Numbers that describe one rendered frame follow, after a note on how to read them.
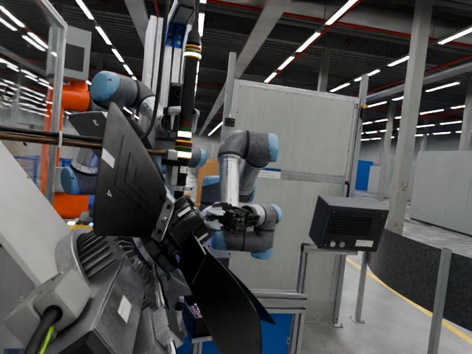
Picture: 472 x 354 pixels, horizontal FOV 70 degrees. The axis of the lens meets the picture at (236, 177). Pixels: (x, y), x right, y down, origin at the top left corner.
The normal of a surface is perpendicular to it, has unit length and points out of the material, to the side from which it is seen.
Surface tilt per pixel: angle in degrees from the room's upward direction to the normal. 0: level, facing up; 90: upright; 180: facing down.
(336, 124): 90
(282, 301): 90
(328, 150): 90
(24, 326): 90
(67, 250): 50
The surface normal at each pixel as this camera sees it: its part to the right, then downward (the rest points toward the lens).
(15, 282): 0.18, 0.07
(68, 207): 0.58, 0.11
